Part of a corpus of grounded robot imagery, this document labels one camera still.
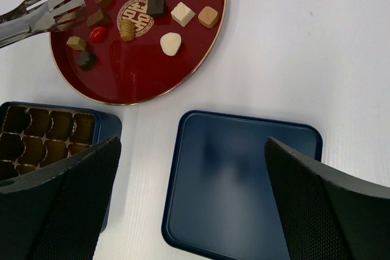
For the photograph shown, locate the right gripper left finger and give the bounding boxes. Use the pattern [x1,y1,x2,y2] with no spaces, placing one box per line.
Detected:
[1,136,121,259]

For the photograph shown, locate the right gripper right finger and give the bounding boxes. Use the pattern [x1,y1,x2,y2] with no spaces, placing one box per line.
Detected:
[264,138,389,259]

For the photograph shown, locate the tan block chocolate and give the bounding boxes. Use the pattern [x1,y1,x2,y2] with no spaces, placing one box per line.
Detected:
[66,36,87,51]

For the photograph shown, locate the gold barrel chocolate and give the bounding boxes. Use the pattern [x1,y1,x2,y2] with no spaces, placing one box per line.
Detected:
[119,19,135,41]

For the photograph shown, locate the brown rectangular chocolate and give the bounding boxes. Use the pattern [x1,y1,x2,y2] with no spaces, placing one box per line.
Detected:
[87,9,111,28]

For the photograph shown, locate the metal serving tongs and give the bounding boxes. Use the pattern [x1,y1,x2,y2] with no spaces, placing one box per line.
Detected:
[1,0,87,47]

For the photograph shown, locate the blue chocolate box with tray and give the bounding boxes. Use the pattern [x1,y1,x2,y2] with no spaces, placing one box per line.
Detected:
[0,100,122,233]

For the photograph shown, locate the dark faceted chocolate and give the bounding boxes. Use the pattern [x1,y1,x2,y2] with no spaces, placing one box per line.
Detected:
[77,51,98,71]

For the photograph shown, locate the red lips chocolate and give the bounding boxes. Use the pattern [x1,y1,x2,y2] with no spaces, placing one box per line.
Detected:
[90,26,108,43]

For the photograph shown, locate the white heart chocolate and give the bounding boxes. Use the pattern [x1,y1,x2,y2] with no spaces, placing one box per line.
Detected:
[160,32,182,57]

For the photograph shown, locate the tan square chocolate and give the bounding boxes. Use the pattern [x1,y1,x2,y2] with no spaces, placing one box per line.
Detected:
[198,6,219,28]

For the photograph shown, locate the dark square chocolate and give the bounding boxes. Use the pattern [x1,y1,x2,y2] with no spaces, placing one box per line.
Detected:
[146,0,167,18]

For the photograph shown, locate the white pyramid chocolate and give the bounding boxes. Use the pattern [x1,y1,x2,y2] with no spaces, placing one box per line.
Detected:
[171,2,195,27]

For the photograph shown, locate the blue box lid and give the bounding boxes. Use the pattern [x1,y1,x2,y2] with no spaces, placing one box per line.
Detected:
[161,110,323,259]

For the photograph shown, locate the round red tray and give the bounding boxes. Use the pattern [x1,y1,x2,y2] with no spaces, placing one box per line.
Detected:
[50,0,227,105]

